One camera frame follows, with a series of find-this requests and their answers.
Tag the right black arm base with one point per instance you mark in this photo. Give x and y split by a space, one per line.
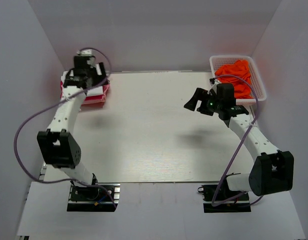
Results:
236 205

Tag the white t shirt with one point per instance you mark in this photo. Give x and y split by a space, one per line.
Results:
83 78

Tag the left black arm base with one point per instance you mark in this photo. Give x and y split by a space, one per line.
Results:
94 200

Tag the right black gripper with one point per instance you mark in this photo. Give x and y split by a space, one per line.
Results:
200 94

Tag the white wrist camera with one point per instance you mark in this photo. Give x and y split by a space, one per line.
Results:
213 90
86 52

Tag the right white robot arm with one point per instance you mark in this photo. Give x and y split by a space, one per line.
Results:
273 169

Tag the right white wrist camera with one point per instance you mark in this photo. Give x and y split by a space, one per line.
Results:
213 90

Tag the folded magenta t shirt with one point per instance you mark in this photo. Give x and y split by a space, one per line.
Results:
94 98

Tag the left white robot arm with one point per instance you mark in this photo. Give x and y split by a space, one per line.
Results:
57 144

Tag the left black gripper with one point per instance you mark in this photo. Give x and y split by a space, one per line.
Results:
94 69

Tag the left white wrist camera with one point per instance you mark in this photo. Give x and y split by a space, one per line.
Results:
86 52

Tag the orange t shirt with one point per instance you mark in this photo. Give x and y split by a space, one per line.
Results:
239 69

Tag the white plastic basket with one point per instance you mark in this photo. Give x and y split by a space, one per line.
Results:
258 92

